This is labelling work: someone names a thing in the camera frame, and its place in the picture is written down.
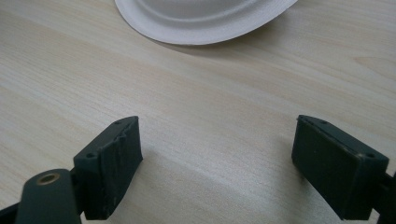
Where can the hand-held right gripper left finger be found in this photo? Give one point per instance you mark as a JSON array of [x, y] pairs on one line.
[[107, 169]]

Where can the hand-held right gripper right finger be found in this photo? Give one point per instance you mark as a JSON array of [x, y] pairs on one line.
[[333, 168]]

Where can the white paper plate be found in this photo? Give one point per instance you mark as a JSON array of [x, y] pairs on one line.
[[199, 23]]

